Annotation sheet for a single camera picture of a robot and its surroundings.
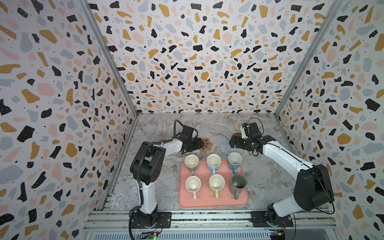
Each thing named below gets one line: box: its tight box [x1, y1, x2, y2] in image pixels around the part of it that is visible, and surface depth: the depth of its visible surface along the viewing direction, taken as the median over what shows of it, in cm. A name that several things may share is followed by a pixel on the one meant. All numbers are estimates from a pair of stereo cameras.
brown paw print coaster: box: [199, 137, 213, 153], surface depth 105 cm
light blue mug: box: [227, 152, 243, 174], surface depth 88 cm
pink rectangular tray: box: [179, 160, 249, 208], surface depth 82 cm
